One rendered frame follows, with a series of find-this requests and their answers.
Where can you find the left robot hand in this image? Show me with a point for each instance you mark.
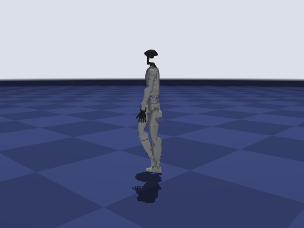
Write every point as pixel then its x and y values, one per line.
pixel 142 116

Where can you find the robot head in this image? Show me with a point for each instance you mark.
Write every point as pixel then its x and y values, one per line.
pixel 150 54

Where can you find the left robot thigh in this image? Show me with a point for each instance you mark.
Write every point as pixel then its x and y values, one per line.
pixel 153 124

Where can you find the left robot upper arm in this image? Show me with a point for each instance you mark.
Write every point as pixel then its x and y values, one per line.
pixel 151 79

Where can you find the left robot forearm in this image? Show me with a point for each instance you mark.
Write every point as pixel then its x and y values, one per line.
pixel 145 99

